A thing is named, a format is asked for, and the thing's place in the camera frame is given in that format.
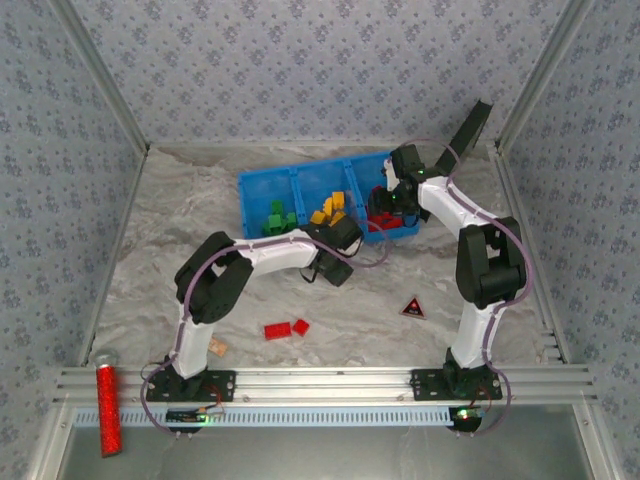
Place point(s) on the yellow lego brick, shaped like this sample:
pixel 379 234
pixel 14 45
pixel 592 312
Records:
pixel 318 217
pixel 337 199
pixel 328 206
pixel 339 218

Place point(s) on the small red lego brick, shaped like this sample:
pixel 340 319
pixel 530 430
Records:
pixel 301 327

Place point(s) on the long red lego brick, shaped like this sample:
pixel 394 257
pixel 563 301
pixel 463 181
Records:
pixel 277 331

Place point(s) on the blue three-compartment plastic bin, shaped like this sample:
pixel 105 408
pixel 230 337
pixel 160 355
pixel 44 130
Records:
pixel 260 192

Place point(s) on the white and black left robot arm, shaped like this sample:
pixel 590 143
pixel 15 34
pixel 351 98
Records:
pixel 280 255

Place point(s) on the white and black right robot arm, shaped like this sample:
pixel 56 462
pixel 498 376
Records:
pixel 450 210

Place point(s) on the black triangle with red mark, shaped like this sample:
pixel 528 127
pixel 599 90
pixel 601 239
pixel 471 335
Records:
pixel 413 309

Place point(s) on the black flat board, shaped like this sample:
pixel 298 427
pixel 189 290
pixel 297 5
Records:
pixel 472 127

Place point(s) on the small orange card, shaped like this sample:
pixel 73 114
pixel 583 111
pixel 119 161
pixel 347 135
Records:
pixel 220 348

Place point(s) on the right circuit board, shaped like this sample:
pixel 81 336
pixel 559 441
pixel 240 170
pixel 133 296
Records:
pixel 465 415

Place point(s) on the circuit board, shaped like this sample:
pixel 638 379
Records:
pixel 185 416
pixel 465 415

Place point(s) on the left circuit board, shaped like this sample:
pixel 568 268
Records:
pixel 185 416

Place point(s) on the red glitter cylinder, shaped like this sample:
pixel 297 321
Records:
pixel 109 415

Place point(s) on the aluminium front rail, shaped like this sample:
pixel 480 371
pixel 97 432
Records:
pixel 325 385

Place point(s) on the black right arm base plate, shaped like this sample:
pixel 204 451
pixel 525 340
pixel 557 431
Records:
pixel 425 385

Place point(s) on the aluminium side rail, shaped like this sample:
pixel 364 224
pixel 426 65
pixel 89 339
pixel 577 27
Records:
pixel 122 225
pixel 540 300

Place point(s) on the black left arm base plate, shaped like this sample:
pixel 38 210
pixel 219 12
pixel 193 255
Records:
pixel 220 387

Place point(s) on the aluminium frame post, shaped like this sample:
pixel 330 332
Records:
pixel 104 75
pixel 541 75

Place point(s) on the aluminium frame leg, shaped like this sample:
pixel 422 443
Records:
pixel 597 445
pixel 47 445

